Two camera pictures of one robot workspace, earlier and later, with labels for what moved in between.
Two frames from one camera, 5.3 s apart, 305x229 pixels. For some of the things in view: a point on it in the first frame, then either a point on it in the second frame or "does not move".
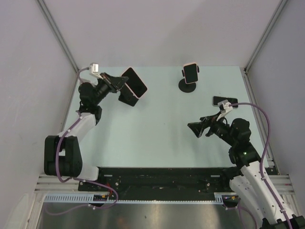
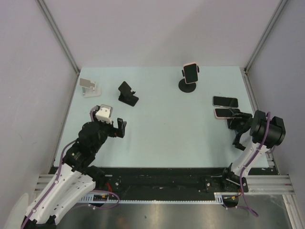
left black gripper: [114, 83] → [120, 131]
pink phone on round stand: [190, 73] does not move
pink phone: [134, 83] → [227, 113]
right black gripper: [198, 128] → [232, 122]
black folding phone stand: [127, 96] does not move
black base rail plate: [162, 183] does not move
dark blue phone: [216, 99] does not move
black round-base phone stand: [187, 88] does not move
